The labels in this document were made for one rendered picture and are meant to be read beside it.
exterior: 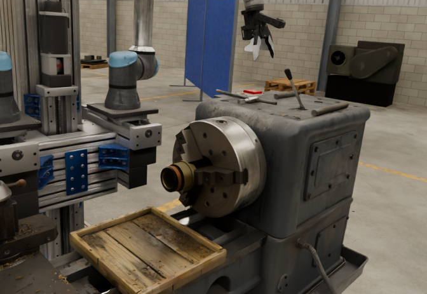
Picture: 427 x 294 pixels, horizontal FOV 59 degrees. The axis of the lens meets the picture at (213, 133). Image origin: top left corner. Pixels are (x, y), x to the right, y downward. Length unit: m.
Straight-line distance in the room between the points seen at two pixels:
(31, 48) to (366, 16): 10.28
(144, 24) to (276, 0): 10.88
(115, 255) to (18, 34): 0.91
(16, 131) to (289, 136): 0.90
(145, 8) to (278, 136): 0.86
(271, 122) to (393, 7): 10.08
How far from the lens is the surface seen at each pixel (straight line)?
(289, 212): 1.27
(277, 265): 1.37
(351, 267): 1.88
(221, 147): 1.13
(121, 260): 1.12
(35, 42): 1.64
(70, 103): 1.64
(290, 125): 1.19
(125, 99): 1.62
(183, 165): 1.12
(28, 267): 0.99
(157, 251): 1.15
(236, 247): 1.23
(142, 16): 1.72
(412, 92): 11.06
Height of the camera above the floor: 1.51
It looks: 15 degrees down
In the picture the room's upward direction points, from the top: 4 degrees clockwise
